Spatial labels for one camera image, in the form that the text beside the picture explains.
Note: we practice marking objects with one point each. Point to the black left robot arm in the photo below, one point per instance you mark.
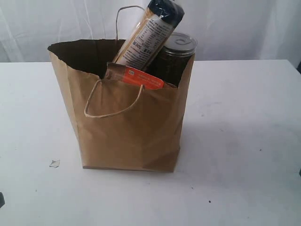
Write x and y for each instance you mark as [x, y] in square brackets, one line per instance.
[2, 200]

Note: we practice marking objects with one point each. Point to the brown pouch with orange band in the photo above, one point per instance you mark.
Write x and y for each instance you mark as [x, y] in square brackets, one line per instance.
[134, 76]

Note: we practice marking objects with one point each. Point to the brown paper bag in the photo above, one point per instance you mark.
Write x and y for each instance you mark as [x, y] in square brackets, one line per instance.
[118, 125]

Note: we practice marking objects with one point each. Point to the long noodle package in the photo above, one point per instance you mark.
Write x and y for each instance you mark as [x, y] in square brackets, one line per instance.
[160, 19]

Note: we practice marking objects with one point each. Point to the pull-tab can dark grains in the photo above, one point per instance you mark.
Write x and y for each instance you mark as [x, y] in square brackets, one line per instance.
[172, 59]

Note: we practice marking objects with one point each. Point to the small torn plastic scrap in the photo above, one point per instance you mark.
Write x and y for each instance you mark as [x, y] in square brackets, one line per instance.
[55, 164]

